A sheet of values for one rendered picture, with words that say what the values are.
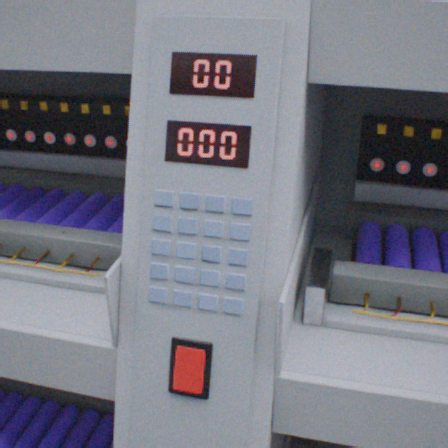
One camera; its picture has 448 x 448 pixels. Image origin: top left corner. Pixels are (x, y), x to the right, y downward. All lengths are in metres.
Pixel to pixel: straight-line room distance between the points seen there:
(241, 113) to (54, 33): 0.13
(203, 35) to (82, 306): 0.19
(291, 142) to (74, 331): 0.17
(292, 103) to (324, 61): 0.03
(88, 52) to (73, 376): 0.20
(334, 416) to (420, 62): 0.20
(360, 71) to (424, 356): 0.17
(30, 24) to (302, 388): 0.26
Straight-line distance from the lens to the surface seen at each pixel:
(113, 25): 0.33
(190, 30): 0.30
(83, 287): 0.39
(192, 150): 0.29
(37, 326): 0.37
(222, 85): 0.29
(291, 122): 0.29
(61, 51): 0.35
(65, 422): 0.54
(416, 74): 0.30
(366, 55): 0.30
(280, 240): 0.29
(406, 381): 0.32
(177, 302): 0.31
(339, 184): 0.49
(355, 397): 0.32
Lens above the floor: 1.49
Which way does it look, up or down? 9 degrees down
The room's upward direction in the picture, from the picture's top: 5 degrees clockwise
